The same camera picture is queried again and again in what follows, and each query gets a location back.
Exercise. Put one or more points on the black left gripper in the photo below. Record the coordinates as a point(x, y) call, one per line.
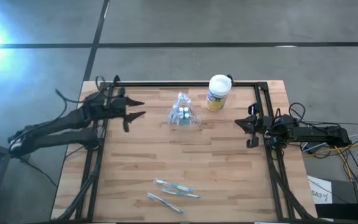
point(117, 107)

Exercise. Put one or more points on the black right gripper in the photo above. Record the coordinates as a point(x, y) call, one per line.
point(258, 124)

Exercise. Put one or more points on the clear acrylic organizer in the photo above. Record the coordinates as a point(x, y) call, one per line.
point(183, 122)

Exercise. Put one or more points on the orange white toothbrush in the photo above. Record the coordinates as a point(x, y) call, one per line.
point(188, 99)

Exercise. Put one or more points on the dark grey white toothbrush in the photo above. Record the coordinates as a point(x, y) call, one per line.
point(192, 105)

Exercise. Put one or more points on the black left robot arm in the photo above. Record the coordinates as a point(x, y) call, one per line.
point(61, 124)

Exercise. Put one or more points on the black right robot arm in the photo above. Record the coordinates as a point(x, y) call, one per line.
point(309, 132)

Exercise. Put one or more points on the yellow Lysol wipes canister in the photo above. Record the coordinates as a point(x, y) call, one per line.
point(217, 93)

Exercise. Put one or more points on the black power adapter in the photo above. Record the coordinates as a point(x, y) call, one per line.
point(312, 148)

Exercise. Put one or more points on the white paper sign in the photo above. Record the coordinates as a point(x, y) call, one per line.
point(320, 191)

